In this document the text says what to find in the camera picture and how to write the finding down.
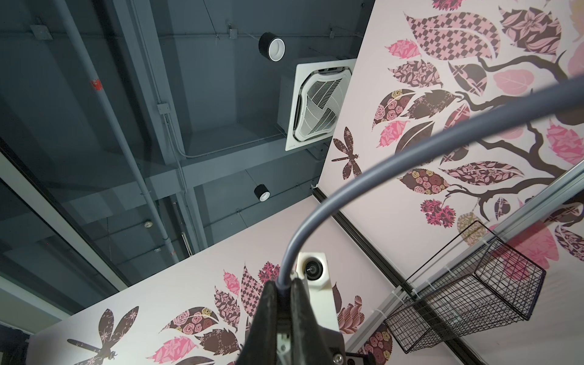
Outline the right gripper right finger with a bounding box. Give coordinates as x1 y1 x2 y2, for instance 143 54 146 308
290 278 333 365

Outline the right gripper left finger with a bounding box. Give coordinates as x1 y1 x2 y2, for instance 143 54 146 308
236 281 278 365

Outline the black USB cable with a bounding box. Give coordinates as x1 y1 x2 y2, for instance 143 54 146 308
277 75 584 290

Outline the ceiling spot lamp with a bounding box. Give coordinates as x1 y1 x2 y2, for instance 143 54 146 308
253 184 271 202
258 32 286 62

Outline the white ceiling air conditioner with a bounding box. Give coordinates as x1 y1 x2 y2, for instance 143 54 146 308
278 56 357 151

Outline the aluminium rail back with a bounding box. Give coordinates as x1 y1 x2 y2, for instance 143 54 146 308
349 163 583 364

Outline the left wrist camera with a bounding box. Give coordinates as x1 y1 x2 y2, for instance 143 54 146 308
296 252 339 332

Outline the black wire basket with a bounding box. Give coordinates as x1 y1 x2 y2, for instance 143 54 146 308
384 221 546 354

